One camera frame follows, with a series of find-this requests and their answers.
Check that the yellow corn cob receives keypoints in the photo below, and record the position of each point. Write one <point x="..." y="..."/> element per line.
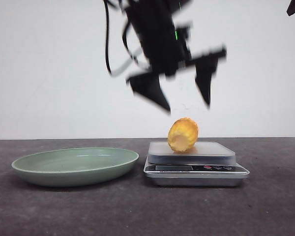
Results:
<point x="183" y="134"/>

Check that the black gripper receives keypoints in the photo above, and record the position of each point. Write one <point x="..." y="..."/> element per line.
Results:
<point x="165" y="47"/>

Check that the silver digital kitchen scale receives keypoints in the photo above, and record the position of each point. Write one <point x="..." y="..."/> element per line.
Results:
<point x="205" y="164"/>

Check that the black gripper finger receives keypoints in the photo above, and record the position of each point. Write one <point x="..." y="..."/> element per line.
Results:
<point x="291" y="8"/>

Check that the green round plate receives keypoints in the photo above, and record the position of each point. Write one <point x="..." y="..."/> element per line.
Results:
<point x="72" y="167"/>

